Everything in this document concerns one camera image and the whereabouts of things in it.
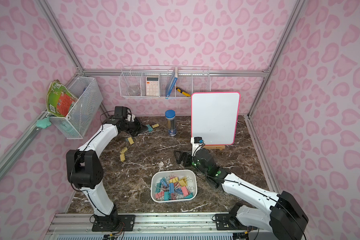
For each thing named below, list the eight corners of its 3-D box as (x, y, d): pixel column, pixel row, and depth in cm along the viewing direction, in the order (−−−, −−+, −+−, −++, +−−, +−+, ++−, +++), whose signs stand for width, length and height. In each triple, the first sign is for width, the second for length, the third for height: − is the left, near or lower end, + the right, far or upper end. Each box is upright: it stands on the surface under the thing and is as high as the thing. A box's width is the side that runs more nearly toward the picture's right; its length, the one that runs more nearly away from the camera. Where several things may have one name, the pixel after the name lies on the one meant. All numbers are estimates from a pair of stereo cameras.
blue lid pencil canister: (167, 136, 110) (164, 117, 95) (168, 128, 115) (165, 109, 99) (177, 136, 110) (175, 117, 95) (177, 128, 115) (175, 109, 99)
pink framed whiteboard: (191, 158, 98) (193, 122, 71) (190, 130, 113) (191, 92, 87) (234, 158, 98) (251, 122, 71) (227, 130, 113) (239, 91, 86)
